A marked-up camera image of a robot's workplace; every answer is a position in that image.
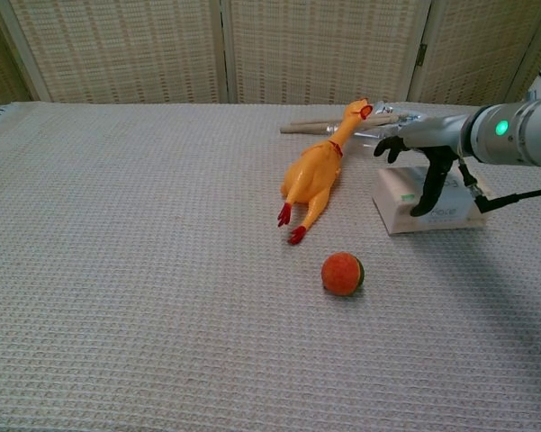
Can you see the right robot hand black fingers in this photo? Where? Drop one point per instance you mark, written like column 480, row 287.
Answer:
column 432, row 128

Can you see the white tissue box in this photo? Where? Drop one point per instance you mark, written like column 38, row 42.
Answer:
column 396, row 198

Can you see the right robot arm silver white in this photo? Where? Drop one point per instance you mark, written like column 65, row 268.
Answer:
column 522, row 130

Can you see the clear plastic snack bag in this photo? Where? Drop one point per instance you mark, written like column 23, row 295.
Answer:
column 387, row 109

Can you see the clear plastic bottle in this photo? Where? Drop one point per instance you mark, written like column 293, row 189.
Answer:
column 369, row 137

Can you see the wooden stick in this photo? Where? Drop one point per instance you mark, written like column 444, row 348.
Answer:
column 315, row 121
column 306, row 128

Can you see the yellow rubber chicken toy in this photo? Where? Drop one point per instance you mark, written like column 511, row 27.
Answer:
column 310, row 173

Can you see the orange green ball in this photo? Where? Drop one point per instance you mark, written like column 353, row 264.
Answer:
column 339, row 274

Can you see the beige woven tablecloth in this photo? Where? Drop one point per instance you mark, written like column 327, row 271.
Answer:
column 162, row 270

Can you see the woven folding screen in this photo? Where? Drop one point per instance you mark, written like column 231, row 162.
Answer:
column 130, row 49

